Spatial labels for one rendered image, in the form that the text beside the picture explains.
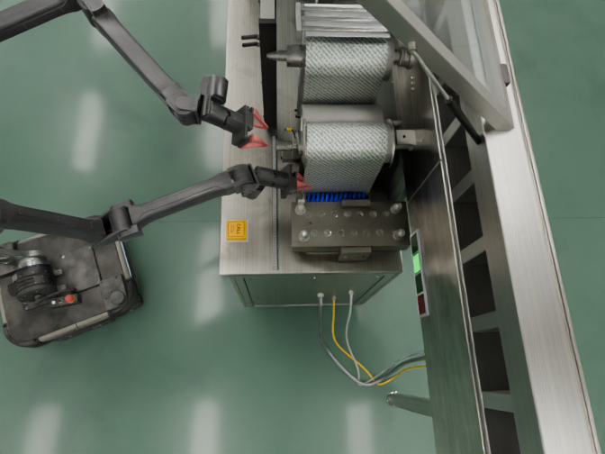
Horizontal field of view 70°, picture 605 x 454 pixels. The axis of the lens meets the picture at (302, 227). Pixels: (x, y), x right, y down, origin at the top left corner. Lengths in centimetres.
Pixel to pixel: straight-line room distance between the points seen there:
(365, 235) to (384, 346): 111
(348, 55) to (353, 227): 54
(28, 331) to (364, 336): 167
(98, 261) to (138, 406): 76
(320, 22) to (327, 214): 59
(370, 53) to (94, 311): 173
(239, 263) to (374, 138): 64
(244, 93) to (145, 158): 113
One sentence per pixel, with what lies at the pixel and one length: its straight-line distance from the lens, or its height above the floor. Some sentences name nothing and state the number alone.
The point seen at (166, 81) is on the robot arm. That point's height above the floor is 144.
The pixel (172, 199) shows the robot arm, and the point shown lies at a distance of 133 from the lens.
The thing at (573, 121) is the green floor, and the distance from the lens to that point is 348.
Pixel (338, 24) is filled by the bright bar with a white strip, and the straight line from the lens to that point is 135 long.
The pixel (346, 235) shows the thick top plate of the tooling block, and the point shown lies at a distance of 145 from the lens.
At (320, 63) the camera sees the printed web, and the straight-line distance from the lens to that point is 133.
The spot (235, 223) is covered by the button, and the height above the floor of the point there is 92.
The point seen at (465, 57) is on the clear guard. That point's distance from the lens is 89.
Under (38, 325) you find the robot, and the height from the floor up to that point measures 24.
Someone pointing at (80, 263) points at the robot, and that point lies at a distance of 241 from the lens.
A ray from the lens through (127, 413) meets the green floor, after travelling 252.
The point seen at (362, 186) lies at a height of 107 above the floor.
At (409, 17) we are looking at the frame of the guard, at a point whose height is 193.
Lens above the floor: 239
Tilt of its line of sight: 71 degrees down
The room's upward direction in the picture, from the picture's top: 10 degrees clockwise
